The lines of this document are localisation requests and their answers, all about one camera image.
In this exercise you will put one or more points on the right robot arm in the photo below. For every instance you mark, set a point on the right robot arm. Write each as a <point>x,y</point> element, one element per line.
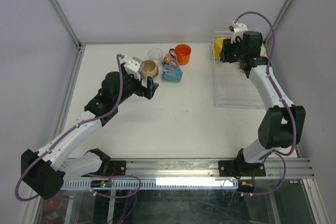
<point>283,122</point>

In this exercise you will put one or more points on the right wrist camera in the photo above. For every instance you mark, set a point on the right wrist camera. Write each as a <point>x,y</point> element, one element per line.
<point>237,30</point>

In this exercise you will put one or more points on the blue mug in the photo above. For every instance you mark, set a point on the blue mug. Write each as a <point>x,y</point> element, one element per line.
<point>172,72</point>

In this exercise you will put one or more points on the clear plastic cup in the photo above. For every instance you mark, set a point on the clear plastic cup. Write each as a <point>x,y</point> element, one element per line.
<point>156,55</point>

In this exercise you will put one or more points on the orange mug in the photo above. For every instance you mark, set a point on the orange mug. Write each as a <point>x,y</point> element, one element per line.
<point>181,53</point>

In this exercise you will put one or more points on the beige mug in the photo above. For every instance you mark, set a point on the beige mug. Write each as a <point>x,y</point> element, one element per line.
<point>149,69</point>

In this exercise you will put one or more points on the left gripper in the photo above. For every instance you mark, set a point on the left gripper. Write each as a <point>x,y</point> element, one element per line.
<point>143,91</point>

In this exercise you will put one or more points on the yellow mug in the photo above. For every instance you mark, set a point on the yellow mug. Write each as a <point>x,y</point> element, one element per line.
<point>218,46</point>

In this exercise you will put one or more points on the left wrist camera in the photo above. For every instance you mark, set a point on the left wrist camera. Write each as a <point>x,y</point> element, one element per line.
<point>133,65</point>

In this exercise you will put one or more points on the pink patterned mug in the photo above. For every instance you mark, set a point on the pink patterned mug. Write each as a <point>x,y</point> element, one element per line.
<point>167,58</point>

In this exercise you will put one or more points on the clear dish rack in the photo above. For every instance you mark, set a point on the clear dish rack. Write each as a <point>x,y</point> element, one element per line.
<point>232,89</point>

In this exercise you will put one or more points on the aluminium mounting rail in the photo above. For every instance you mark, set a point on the aluminium mounting rail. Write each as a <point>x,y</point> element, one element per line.
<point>272,168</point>

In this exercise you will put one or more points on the green inside mug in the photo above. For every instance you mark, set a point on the green inside mug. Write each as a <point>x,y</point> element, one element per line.
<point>263,51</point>

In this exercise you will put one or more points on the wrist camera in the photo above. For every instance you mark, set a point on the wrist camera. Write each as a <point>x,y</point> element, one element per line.
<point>237,30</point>
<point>133,65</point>

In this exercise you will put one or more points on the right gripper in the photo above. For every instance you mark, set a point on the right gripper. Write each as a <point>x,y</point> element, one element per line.
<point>225,52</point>

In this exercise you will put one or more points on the white cable duct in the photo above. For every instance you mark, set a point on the white cable duct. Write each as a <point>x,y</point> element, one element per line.
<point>151,184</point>

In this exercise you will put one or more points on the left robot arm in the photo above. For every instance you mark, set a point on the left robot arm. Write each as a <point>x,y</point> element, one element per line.
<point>47,169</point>

